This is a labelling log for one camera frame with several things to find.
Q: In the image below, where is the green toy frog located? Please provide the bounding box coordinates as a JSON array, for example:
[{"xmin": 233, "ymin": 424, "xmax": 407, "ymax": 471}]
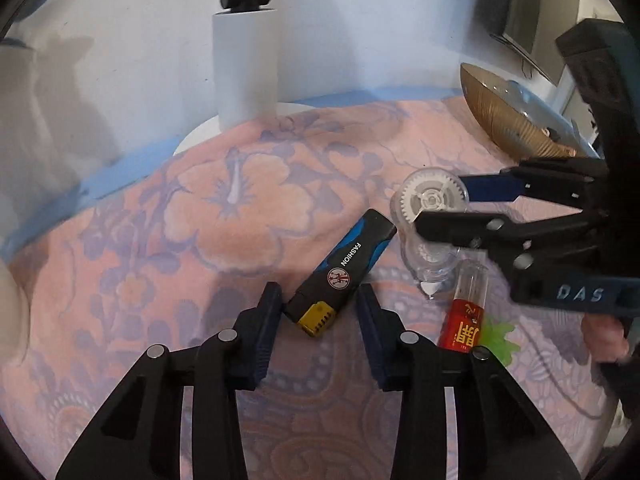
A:
[{"xmin": 478, "ymin": 316, "xmax": 521, "ymax": 367}]

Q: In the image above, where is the clear correction tape dispenser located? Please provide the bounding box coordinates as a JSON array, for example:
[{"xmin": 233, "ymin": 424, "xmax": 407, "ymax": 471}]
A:
[{"xmin": 390, "ymin": 168, "xmax": 469, "ymax": 298}]

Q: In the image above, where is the person right hand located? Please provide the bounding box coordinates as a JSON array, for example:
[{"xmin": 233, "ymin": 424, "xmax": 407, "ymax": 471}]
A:
[{"xmin": 582, "ymin": 314, "xmax": 629, "ymax": 363}]

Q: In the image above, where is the brown glass bowl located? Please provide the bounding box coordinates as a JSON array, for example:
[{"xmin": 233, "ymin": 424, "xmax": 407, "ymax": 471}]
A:
[{"xmin": 460, "ymin": 63, "xmax": 597, "ymax": 162}]

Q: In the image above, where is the black television screen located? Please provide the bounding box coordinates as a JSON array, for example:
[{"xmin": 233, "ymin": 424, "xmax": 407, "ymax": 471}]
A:
[{"xmin": 476, "ymin": 0, "xmax": 579, "ymax": 84}]

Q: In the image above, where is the white ribbed vase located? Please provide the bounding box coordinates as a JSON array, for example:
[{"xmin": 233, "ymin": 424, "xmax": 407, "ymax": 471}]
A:
[{"xmin": 0, "ymin": 261, "xmax": 29, "ymax": 365}]

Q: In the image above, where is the pink floral table cloth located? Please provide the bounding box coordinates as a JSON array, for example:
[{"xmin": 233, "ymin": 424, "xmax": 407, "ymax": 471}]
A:
[{"xmin": 0, "ymin": 94, "xmax": 622, "ymax": 480}]

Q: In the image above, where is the white lamp stand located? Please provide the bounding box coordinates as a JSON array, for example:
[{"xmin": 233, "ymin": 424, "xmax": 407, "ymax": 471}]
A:
[{"xmin": 175, "ymin": 0, "xmax": 311, "ymax": 154}]

